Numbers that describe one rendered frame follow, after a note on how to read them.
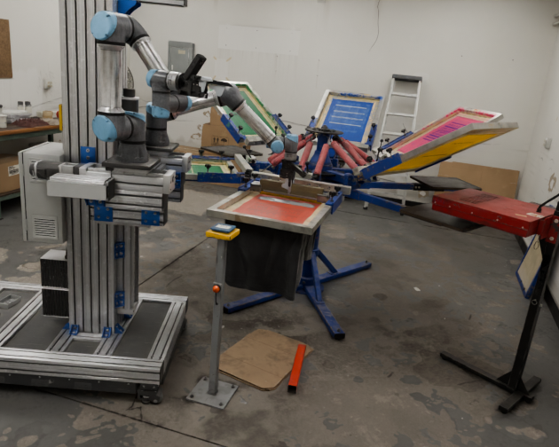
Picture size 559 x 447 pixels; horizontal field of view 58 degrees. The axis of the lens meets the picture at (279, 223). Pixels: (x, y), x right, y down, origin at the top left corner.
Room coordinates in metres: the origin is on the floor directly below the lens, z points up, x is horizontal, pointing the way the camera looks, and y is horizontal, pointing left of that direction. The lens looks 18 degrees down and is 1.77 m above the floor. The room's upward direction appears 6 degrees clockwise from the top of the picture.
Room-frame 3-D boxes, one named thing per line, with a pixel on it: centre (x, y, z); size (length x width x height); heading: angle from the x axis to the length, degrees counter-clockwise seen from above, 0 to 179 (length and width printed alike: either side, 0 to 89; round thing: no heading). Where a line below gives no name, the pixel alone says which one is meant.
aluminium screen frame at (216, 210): (2.90, 0.01, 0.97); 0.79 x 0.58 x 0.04; 165
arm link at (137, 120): (2.39, 0.73, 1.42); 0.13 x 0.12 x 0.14; 156
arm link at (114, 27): (2.27, 0.79, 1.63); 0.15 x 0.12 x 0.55; 156
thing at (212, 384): (2.39, 0.27, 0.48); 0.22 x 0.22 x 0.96; 75
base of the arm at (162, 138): (2.89, 0.75, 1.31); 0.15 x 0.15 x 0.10
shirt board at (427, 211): (3.44, -0.74, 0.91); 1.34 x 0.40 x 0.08; 45
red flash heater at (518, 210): (2.91, -1.27, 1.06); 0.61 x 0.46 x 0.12; 45
